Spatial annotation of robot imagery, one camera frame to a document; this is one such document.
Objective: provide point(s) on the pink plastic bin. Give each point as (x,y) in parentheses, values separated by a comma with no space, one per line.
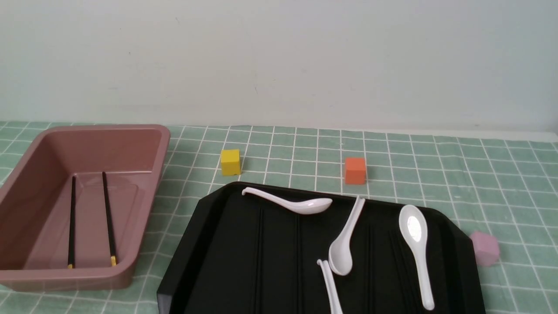
(35,206)

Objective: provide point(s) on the black plastic tray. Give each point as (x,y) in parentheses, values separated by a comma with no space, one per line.
(242,254)

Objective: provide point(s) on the black chopstick gold tip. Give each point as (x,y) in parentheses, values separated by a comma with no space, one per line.
(71,231)
(109,222)

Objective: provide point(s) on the orange wooden cube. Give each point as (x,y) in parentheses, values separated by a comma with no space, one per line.
(355,171)

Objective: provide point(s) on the green checkered tablecloth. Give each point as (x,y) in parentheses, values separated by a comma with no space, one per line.
(506,188)

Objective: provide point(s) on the white ceramic soup spoon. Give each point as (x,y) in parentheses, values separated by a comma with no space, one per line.
(333,298)
(307,207)
(339,253)
(413,228)

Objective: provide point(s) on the yellow wooden cube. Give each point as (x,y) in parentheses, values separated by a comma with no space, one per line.
(230,162)

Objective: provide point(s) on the pink wooden cube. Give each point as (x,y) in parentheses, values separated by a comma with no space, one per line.
(486,248)

